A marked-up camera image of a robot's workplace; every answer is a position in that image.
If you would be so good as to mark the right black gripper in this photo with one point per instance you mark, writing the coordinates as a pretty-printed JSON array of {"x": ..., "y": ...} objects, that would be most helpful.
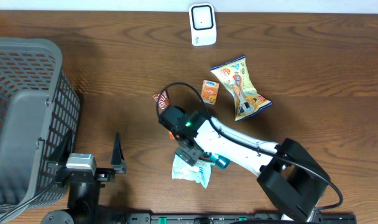
[{"x": 188, "y": 156}]

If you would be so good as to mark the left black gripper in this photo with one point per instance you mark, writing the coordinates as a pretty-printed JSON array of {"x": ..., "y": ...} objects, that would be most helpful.
[{"x": 119, "y": 166}]

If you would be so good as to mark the light blue tissue packet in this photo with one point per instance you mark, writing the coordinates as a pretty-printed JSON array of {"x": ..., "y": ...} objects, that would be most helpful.
[{"x": 200, "y": 172}]

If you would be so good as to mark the blue mouthwash bottle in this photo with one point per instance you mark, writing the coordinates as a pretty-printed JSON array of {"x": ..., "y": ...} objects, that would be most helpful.
[{"x": 220, "y": 161}]

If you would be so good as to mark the red chocolate bar wrapper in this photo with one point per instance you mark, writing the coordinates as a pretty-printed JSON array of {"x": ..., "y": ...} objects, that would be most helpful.
[{"x": 162, "y": 100}]

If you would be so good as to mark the orange tissue pack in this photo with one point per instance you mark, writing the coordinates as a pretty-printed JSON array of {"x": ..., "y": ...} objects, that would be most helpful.
[{"x": 209, "y": 92}]

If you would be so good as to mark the yellow snack bag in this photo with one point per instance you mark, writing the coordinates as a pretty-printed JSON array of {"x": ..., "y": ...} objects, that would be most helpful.
[{"x": 234, "y": 76}]

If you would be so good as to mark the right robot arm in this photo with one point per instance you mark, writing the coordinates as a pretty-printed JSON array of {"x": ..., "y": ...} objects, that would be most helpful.
[{"x": 292, "y": 180}]

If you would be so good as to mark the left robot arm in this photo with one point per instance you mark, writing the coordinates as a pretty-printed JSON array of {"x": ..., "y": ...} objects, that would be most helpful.
[{"x": 83, "y": 206}]

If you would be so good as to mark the white barcode scanner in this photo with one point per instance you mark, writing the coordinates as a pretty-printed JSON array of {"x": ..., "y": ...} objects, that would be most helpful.
[{"x": 202, "y": 24}]

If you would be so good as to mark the grey plastic shopping basket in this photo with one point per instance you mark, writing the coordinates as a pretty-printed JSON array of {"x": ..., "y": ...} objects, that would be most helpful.
[{"x": 37, "y": 107}]

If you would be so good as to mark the black mounting rail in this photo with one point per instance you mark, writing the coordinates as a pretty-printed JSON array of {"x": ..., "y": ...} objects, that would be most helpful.
[{"x": 146, "y": 218}]

